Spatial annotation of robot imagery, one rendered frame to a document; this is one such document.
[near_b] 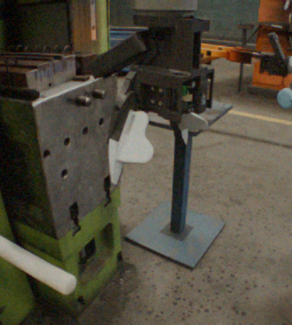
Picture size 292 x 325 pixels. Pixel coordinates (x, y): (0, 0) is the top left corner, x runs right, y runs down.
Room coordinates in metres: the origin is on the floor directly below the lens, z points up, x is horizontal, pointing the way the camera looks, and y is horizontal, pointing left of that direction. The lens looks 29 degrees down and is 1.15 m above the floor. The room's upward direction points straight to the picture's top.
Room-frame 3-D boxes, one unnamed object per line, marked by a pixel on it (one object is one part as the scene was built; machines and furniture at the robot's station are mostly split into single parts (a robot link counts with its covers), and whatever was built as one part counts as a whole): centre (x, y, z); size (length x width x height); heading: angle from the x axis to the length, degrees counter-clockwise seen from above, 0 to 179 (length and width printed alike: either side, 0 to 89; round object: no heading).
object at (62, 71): (0.98, 0.45, 0.96); 0.42 x 0.20 x 0.09; 61
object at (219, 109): (1.31, -0.17, 0.68); 0.40 x 0.30 x 0.02; 146
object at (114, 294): (0.86, 0.22, 0.01); 0.58 x 0.39 x 0.01; 151
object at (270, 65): (1.23, -0.52, 0.93); 0.12 x 0.08 x 0.09; 56
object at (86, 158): (1.03, 0.43, 0.69); 0.56 x 0.38 x 0.45; 61
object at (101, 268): (1.03, 0.43, 0.23); 0.55 x 0.37 x 0.47; 61
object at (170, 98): (0.38, -0.03, 1.07); 0.09 x 0.08 x 0.12; 49
